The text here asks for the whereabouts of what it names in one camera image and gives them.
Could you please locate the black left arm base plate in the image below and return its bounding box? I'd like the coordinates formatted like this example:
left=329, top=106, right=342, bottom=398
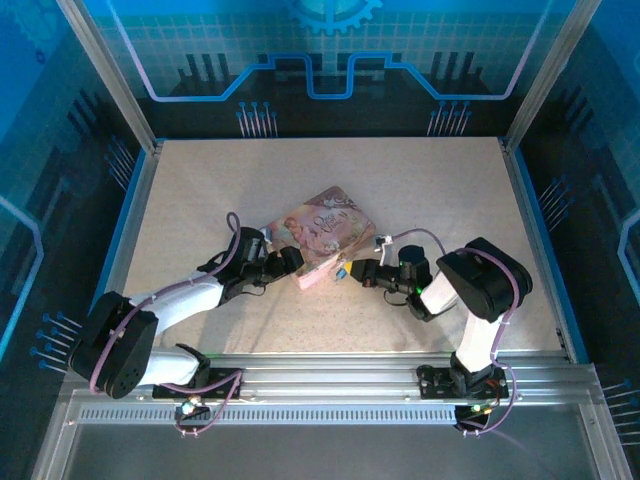
left=151, top=367, right=246, bottom=401

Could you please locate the aluminium table side rail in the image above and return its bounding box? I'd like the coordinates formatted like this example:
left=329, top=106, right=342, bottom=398
left=87, top=139, right=166, bottom=321
left=499, top=138, right=591, bottom=364

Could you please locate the aluminium frame post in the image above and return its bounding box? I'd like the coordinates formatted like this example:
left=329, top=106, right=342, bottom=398
left=53, top=0, right=166, bottom=154
left=501, top=0, right=605, bottom=154

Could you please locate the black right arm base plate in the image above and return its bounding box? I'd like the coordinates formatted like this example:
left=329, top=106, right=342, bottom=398
left=416, top=363, right=512, bottom=401

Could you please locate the small controller board with LED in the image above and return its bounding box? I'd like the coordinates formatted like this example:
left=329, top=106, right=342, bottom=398
left=453, top=402, right=494, bottom=431
left=173, top=399, right=211, bottom=426

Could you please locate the aluminium mounting rail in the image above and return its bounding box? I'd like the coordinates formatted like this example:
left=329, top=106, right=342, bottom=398
left=64, top=352, right=601, bottom=404

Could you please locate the slotted grey cable duct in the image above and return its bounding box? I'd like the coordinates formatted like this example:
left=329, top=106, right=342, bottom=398
left=79, top=405, right=459, bottom=426

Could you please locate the pink illustrated diary book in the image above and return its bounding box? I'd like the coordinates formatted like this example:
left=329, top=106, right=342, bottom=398
left=266, top=185, right=377, bottom=292

